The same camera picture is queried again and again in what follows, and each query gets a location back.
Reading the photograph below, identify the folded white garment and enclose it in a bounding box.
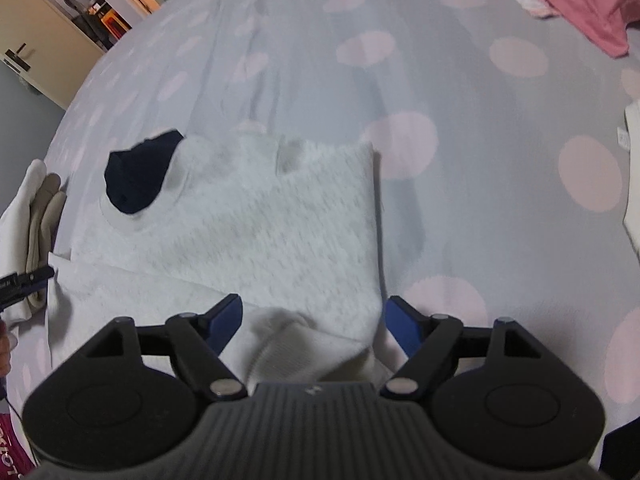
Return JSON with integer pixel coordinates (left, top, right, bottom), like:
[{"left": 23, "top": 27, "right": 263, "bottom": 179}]
[{"left": 0, "top": 159, "right": 49, "bottom": 324}]

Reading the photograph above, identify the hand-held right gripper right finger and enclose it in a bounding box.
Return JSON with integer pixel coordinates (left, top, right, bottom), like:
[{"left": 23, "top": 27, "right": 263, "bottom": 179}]
[{"left": 379, "top": 295, "right": 547, "bottom": 403}]

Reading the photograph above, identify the orange stool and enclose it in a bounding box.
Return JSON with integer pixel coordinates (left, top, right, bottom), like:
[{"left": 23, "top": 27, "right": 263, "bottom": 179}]
[{"left": 99, "top": 11, "right": 132, "bottom": 42}]

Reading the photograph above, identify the navy cloth in collar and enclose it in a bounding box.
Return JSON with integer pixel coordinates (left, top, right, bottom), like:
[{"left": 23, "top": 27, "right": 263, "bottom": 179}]
[{"left": 103, "top": 129, "right": 187, "bottom": 216}]

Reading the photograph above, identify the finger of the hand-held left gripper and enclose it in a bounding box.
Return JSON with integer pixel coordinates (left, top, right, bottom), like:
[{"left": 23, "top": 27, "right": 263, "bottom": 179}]
[{"left": 0, "top": 265, "right": 56, "bottom": 312}]

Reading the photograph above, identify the light grey printed sweatshirt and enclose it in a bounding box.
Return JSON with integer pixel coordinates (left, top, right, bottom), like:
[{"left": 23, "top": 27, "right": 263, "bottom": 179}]
[{"left": 46, "top": 132, "right": 392, "bottom": 392}]

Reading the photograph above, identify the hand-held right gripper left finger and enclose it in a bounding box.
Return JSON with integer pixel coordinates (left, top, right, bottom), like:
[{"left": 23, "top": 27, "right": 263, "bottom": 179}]
[{"left": 84, "top": 293, "right": 248, "bottom": 403}]

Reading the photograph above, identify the beige door with handle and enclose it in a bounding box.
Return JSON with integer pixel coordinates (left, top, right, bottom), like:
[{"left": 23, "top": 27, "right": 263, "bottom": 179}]
[{"left": 0, "top": 0, "right": 109, "bottom": 112}]

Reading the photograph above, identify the pink printed cloth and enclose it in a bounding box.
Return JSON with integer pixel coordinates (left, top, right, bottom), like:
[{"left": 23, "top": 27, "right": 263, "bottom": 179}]
[{"left": 0, "top": 409, "right": 32, "bottom": 480}]

